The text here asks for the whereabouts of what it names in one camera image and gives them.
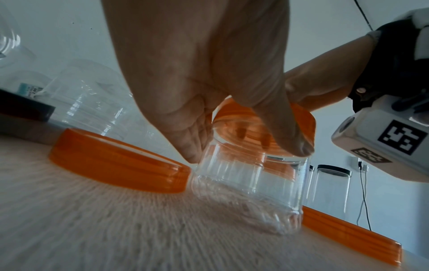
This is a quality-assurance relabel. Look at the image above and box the large black lid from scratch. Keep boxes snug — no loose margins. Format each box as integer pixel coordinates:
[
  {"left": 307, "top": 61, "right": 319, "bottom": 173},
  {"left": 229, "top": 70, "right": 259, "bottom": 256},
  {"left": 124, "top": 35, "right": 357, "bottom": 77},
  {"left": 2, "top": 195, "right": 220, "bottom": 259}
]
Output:
[{"left": 0, "top": 88, "right": 57, "bottom": 123}]

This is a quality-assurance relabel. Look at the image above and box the tall transparent labelled jar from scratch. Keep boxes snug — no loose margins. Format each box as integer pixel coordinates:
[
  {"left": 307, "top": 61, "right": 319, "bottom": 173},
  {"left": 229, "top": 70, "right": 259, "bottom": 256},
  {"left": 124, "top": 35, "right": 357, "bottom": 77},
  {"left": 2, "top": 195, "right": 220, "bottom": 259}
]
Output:
[
  {"left": 313, "top": 172, "right": 352, "bottom": 222},
  {"left": 303, "top": 169, "right": 317, "bottom": 207}
]

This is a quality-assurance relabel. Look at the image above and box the thin black cable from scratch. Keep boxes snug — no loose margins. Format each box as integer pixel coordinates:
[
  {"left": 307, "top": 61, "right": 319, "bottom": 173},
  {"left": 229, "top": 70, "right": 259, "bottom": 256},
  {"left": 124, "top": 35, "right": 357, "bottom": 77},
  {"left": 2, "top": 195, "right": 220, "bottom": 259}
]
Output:
[{"left": 356, "top": 169, "right": 373, "bottom": 231}]

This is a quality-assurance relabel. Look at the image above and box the large orange lid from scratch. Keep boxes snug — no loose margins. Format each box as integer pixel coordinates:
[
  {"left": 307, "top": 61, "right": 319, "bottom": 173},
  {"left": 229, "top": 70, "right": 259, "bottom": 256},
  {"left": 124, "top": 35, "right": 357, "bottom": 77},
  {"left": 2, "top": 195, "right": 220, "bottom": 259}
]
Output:
[
  {"left": 48, "top": 128, "right": 192, "bottom": 195},
  {"left": 301, "top": 206, "right": 403, "bottom": 267}
]

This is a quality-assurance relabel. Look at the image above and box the group of transparent plastic jars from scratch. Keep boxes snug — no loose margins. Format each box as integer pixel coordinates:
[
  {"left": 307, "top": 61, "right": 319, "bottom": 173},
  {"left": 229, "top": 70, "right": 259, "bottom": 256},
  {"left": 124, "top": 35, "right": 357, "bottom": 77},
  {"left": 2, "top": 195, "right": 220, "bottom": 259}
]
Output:
[{"left": 0, "top": 0, "right": 151, "bottom": 144}]

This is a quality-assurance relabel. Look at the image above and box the short transparent jar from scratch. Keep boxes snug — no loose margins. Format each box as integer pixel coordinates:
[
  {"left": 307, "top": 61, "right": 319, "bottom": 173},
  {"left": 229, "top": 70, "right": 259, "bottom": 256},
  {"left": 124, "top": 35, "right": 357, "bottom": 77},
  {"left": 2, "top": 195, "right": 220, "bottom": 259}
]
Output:
[{"left": 189, "top": 116, "right": 311, "bottom": 236}]

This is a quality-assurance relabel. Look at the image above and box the person's left hand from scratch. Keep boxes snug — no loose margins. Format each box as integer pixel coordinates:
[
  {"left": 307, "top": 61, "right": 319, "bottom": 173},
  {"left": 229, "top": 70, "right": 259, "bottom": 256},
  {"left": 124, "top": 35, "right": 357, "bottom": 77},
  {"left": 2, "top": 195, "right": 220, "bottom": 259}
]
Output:
[{"left": 100, "top": 0, "right": 316, "bottom": 164}]

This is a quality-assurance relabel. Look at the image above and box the person's right hand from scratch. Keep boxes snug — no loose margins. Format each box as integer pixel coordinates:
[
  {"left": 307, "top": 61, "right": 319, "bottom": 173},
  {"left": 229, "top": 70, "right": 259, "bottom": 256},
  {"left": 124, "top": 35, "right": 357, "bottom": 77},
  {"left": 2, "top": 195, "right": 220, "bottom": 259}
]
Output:
[{"left": 284, "top": 31, "right": 382, "bottom": 112}]

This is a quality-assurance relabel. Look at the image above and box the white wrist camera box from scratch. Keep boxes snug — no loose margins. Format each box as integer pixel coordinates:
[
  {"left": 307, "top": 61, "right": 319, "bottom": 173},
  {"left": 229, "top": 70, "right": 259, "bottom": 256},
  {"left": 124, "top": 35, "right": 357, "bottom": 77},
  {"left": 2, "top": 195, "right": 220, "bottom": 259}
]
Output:
[{"left": 331, "top": 94, "right": 429, "bottom": 183}]

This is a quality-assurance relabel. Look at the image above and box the small orange lid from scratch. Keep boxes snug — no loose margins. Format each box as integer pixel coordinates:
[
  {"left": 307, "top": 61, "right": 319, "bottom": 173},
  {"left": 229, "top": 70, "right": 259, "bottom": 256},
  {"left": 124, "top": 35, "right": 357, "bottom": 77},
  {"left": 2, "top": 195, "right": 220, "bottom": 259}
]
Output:
[{"left": 212, "top": 96, "right": 317, "bottom": 157}]

